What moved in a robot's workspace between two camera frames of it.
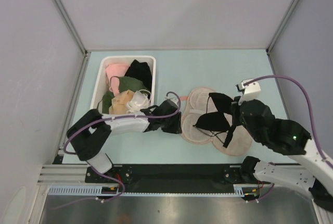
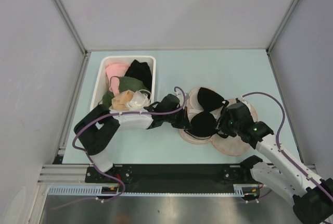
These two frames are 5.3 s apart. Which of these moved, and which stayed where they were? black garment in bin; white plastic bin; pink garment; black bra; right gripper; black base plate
Moved: right gripper; black bra
Stayed: pink garment; white plastic bin; black garment in bin; black base plate
